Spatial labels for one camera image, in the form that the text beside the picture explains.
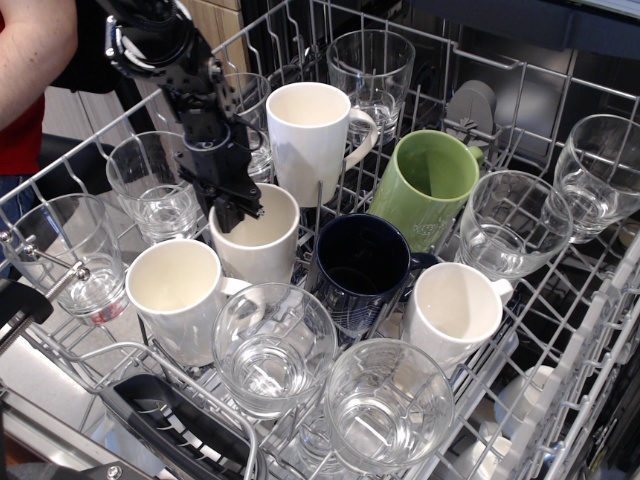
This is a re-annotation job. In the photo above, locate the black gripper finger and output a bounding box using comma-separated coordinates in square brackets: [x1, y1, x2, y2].
[194, 182, 219, 218]
[214, 197, 264, 233]

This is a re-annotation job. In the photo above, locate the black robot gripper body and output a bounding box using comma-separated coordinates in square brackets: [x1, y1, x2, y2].
[178, 108, 261, 203]

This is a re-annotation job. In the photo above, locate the white handleless ceramic cup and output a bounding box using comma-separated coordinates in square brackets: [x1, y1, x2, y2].
[209, 184, 300, 284]

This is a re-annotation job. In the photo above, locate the person forearm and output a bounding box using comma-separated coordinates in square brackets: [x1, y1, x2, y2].
[1, 1, 77, 128]

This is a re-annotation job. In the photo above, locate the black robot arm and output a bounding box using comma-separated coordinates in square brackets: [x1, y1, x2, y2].
[100, 1, 263, 233]

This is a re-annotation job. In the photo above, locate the clear glass back left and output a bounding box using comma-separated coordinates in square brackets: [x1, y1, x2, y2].
[225, 72, 273, 183]

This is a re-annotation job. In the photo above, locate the clear glass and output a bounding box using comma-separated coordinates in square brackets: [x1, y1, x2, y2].
[106, 131, 200, 245]
[3, 193, 129, 325]
[326, 29, 416, 145]
[553, 114, 639, 244]
[212, 283, 338, 419]
[455, 170, 574, 284]
[324, 338, 454, 475]
[225, 72, 273, 183]

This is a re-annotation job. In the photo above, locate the clear glass left middle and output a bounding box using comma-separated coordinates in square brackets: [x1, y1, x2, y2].
[106, 131, 200, 245]

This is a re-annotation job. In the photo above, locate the white mug front left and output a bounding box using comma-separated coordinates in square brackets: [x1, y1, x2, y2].
[125, 239, 250, 367]

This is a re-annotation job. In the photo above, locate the tall white mug back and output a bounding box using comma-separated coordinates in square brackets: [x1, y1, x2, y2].
[266, 82, 378, 208]

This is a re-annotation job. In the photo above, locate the clear glass front centre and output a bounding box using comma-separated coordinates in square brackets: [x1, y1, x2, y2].
[212, 283, 338, 419]

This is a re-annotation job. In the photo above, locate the dark blue ceramic mug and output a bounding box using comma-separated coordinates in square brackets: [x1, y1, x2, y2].
[305, 213, 438, 344]

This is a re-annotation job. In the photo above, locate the clear glass far left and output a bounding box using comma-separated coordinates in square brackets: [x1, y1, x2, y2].
[3, 193, 129, 325]

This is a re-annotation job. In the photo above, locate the clear glass back centre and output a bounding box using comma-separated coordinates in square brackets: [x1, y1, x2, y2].
[326, 29, 416, 145]

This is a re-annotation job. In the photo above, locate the red shirt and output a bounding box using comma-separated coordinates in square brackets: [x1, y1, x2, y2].
[1, 95, 45, 176]

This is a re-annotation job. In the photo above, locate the metal clamp with screw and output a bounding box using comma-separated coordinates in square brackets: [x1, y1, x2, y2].
[1, 243, 91, 354]

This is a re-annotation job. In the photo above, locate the green ceramic mug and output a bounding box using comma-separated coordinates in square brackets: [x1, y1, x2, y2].
[369, 130, 484, 252]

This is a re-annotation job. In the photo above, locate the white mug front right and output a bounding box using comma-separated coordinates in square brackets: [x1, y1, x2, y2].
[400, 262, 513, 375]

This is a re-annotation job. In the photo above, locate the clear glass front bottom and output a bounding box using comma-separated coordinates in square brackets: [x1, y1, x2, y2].
[324, 338, 454, 475]

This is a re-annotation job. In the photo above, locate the grey plastic rack clip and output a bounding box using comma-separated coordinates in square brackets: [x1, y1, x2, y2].
[444, 80, 497, 139]

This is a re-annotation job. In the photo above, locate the clear glass right middle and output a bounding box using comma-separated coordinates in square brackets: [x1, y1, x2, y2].
[455, 170, 574, 284]

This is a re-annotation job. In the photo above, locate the white dish lower rack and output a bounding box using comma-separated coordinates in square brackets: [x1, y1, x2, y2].
[494, 365, 554, 439]

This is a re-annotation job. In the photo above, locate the clear glass far right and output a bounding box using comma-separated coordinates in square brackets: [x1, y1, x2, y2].
[553, 114, 639, 244]

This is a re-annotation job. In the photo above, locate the black dishwasher rack handle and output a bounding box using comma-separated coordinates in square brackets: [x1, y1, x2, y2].
[100, 374, 267, 479]

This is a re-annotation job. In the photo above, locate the grey wire dishwasher rack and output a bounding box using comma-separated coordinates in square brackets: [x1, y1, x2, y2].
[1, 1, 639, 479]

